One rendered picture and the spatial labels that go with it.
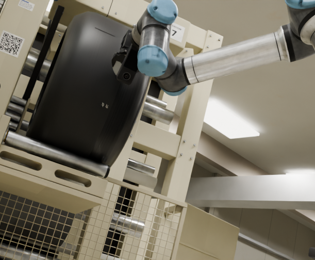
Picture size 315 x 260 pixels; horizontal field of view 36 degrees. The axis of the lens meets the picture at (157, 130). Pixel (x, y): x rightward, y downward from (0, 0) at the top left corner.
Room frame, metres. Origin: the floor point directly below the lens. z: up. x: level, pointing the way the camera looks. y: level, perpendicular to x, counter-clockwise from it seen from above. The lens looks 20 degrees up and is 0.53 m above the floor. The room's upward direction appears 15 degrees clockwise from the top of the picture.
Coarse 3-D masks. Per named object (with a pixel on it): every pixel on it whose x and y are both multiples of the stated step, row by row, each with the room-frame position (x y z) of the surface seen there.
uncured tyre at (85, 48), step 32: (64, 32) 1.58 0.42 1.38; (96, 32) 1.36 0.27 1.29; (64, 64) 1.34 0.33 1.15; (96, 64) 1.34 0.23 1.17; (64, 96) 1.36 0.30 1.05; (96, 96) 1.37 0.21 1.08; (128, 96) 1.39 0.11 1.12; (32, 128) 1.49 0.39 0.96; (64, 128) 1.42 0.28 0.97; (96, 128) 1.43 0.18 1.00; (128, 128) 1.46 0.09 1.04; (96, 160) 1.52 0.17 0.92
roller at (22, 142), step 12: (12, 132) 1.42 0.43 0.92; (12, 144) 1.43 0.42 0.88; (24, 144) 1.43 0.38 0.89; (36, 144) 1.44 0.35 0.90; (48, 144) 1.46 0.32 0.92; (48, 156) 1.46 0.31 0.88; (60, 156) 1.47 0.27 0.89; (72, 156) 1.48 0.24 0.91; (84, 168) 1.50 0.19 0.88; (96, 168) 1.50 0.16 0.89; (108, 168) 1.51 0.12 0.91
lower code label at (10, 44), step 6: (6, 36) 1.45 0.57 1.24; (12, 36) 1.46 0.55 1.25; (18, 36) 1.46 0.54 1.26; (0, 42) 1.45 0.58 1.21; (6, 42) 1.46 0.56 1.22; (12, 42) 1.46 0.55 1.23; (18, 42) 1.47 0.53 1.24; (0, 48) 1.45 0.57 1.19; (6, 48) 1.46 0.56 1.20; (12, 48) 1.46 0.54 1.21; (18, 48) 1.47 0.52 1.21; (12, 54) 1.47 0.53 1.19; (18, 54) 1.47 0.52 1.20
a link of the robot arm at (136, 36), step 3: (135, 24) 1.12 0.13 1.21; (135, 27) 1.13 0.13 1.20; (132, 30) 1.14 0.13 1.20; (135, 30) 1.13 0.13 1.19; (132, 33) 1.14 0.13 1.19; (135, 33) 1.13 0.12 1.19; (138, 33) 1.12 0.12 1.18; (132, 36) 1.15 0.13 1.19; (135, 36) 1.13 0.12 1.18; (138, 36) 1.12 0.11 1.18; (135, 39) 1.14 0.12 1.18; (138, 39) 1.13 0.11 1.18; (138, 42) 1.14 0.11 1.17
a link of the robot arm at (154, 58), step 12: (144, 36) 1.04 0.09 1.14; (156, 36) 1.03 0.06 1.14; (168, 36) 1.05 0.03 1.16; (144, 48) 1.04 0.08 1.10; (156, 48) 1.03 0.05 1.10; (168, 48) 1.05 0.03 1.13; (144, 60) 1.04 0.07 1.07; (156, 60) 1.03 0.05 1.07; (168, 60) 1.07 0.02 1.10; (144, 72) 1.08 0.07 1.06; (156, 72) 1.07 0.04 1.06; (168, 72) 1.11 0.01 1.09
